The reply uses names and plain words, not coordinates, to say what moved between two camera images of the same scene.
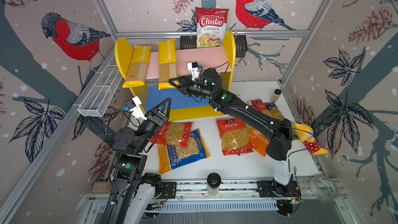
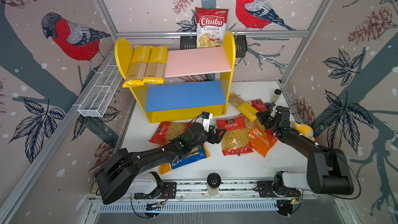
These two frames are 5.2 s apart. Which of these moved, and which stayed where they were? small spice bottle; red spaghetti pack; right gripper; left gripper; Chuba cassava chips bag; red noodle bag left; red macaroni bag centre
Moved: right gripper; left gripper
Stayed: Chuba cassava chips bag; small spice bottle; red macaroni bag centre; red spaghetti pack; red noodle bag left
